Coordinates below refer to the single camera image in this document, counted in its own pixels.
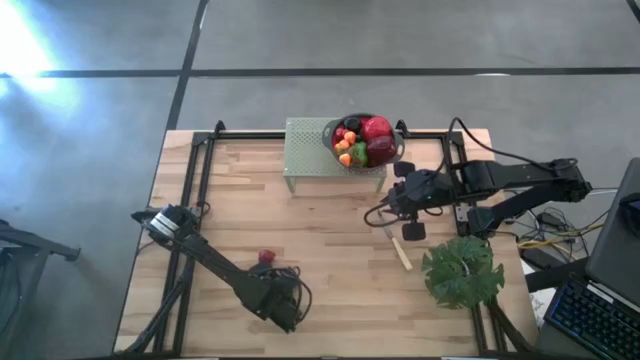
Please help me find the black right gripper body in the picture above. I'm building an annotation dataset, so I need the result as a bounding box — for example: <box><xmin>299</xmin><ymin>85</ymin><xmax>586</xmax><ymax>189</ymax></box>
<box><xmin>392</xmin><ymin>168</ymin><xmax>456</xmax><ymax>217</ymax></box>

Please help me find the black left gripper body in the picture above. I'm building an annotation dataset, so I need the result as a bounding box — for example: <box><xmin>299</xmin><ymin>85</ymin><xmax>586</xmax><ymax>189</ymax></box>
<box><xmin>234</xmin><ymin>264</ymin><xmax>307</xmax><ymax>334</ymax></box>

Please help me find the knife with wooden handle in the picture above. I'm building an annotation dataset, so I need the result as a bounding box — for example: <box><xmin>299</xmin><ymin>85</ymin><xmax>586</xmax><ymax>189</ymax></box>
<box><xmin>380</xmin><ymin>219</ymin><xmax>414</xmax><ymax>272</ymax></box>

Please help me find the dark red bell pepper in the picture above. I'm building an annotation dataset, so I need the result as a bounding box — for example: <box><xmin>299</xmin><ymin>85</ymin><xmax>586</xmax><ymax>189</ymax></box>
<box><xmin>366</xmin><ymin>135</ymin><xmax>399</xmax><ymax>168</ymax></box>

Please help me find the green apple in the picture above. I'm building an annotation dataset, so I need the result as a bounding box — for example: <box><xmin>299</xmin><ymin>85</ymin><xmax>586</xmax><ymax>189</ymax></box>
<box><xmin>349</xmin><ymin>142</ymin><xmax>370</xmax><ymax>168</ymax></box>

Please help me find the bright red round fruit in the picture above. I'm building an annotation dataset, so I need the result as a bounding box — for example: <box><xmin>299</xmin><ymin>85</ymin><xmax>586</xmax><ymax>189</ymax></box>
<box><xmin>360</xmin><ymin>115</ymin><xmax>394</xmax><ymax>143</ymax></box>

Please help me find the red collapsible colander bowl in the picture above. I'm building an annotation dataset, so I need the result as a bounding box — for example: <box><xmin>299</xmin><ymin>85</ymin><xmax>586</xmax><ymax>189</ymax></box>
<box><xmin>320</xmin><ymin>112</ymin><xmax>405</xmax><ymax>175</ymax></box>

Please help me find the green potted plant white pot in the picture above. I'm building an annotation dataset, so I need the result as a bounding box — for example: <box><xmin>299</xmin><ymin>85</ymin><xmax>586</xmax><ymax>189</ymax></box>
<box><xmin>421</xmin><ymin>235</ymin><xmax>506</xmax><ymax>310</ymax></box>

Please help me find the pale green perforated metal shelf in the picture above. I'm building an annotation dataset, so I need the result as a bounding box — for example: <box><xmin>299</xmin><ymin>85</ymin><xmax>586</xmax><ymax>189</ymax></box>
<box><xmin>282</xmin><ymin>116</ymin><xmax>388</xmax><ymax>194</ymax></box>

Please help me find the black power adapter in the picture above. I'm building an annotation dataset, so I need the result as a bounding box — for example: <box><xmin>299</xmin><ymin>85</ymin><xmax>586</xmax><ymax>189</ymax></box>
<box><xmin>537</xmin><ymin>211</ymin><xmax>565</xmax><ymax>229</ymax></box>

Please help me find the white paper sheet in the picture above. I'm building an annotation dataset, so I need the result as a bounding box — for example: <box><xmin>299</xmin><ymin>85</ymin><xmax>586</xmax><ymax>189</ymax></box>
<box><xmin>528</xmin><ymin>287</ymin><xmax>554</xmax><ymax>329</ymax></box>

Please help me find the dark metal stand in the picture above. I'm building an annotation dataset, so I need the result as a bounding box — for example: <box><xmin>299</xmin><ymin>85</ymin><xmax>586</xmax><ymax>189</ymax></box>
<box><xmin>0</xmin><ymin>217</ymin><xmax>82</xmax><ymax>360</ymax></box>

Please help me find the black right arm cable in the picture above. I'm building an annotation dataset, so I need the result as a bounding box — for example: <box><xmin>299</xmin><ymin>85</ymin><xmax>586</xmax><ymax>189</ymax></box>
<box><xmin>363</xmin><ymin>117</ymin><xmax>576</xmax><ymax>229</ymax></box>

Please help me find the yellow cable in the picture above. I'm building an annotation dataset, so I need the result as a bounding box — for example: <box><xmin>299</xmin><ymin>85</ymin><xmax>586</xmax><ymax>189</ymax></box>
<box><xmin>516</xmin><ymin>221</ymin><xmax>609</xmax><ymax>251</ymax></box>

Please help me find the black aluminium rig frame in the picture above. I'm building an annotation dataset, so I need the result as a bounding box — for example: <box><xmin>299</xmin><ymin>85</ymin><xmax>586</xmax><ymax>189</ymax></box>
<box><xmin>113</xmin><ymin>119</ymin><xmax>534</xmax><ymax>359</ymax></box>

